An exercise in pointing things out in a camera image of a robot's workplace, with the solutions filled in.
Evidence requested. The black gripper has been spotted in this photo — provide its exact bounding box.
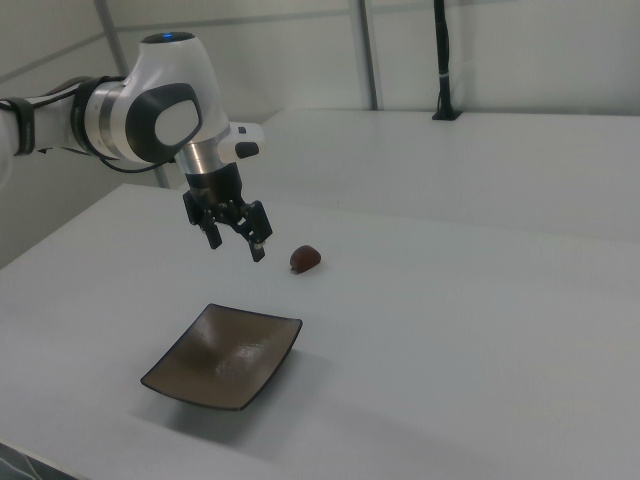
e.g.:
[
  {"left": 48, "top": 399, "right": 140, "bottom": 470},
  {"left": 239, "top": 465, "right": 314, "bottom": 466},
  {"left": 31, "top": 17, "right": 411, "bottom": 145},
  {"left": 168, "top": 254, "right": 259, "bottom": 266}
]
[{"left": 181, "top": 163, "right": 275, "bottom": 264}]

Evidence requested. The small brown round food item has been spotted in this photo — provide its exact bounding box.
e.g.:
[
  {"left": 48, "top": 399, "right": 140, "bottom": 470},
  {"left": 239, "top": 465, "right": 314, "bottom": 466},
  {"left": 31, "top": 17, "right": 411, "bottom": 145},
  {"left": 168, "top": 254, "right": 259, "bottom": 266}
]
[{"left": 289, "top": 244, "right": 324, "bottom": 275}]

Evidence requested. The brown square ceramic plate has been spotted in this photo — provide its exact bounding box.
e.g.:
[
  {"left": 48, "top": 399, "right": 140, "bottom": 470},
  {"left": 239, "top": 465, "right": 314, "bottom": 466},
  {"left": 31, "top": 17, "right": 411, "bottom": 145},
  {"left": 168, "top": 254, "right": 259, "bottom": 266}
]
[{"left": 139, "top": 302, "right": 304, "bottom": 413}]

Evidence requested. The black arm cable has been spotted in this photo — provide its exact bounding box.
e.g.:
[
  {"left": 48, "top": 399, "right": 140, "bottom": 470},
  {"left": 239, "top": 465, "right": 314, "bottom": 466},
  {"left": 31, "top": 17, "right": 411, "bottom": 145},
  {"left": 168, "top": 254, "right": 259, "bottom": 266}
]
[{"left": 0, "top": 75, "right": 177, "bottom": 176}]

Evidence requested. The black camera stand pole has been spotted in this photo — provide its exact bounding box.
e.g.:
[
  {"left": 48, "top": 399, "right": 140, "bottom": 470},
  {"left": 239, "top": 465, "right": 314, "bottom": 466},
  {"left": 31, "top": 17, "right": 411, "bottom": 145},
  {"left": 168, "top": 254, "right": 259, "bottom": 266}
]
[{"left": 431, "top": 0, "right": 463, "bottom": 122}]

